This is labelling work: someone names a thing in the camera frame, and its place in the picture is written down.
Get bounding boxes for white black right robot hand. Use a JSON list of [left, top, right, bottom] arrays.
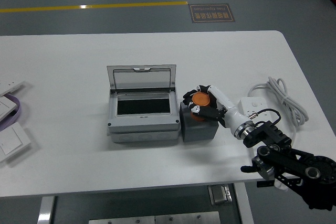
[[183, 84, 247, 137]]

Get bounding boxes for orange cylinder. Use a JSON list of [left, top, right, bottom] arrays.
[[189, 92, 212, 122]]

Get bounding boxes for grey box with clear lid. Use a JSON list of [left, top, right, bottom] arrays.
[[106, 63, 181, 145]]

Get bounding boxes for grey cube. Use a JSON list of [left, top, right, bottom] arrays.
[[179, 100, 220, 143]]

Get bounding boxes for white power strip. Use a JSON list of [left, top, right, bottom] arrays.
[[237, 97, 275, 120]]

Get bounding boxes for small black clip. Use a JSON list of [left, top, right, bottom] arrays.
[[256, 180, 275, 188]]

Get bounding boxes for white table leg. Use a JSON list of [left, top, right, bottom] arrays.
[[36, 196, 56, 224], [233, 182, 255, 224]]

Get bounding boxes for brown floor sign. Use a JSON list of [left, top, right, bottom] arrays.
[[188, 3, 236, 23]]

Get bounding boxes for grey metal plate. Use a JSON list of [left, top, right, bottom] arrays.
[[88, 215, 156, 224], [154, 211, 222, 224]]

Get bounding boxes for yellow floor tape line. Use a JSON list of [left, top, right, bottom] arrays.
[[0, 1, 189, 14]]

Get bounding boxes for purple ribbon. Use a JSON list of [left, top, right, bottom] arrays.
[[0, 93, 22, 131]]

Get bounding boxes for white power cord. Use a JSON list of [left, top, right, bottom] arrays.
[[247, 76, 309, 141]]

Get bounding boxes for metal bracket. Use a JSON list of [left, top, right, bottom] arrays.
[[208, 184, 233, 206]]

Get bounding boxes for large white switch panel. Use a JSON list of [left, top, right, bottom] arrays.
[[0, 121, 34, 163]]

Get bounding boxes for narrow white switch panel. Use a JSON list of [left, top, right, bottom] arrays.
[[0, 81, 27, 98]]

